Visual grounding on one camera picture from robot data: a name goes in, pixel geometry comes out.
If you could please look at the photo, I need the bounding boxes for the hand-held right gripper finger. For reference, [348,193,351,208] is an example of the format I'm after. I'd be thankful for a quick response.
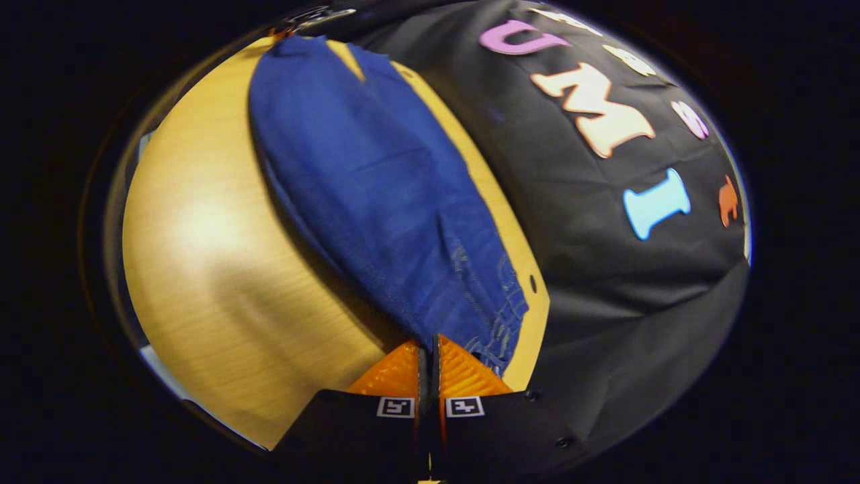
[272,339,431,482]
[431,334,587,479]

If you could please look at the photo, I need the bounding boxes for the blue denim jeans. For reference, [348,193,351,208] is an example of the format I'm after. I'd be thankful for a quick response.
[249,35,530,377]

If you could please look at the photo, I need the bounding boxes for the black backdrop cloth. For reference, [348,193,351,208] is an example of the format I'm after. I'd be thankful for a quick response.
[349,0,752,459]

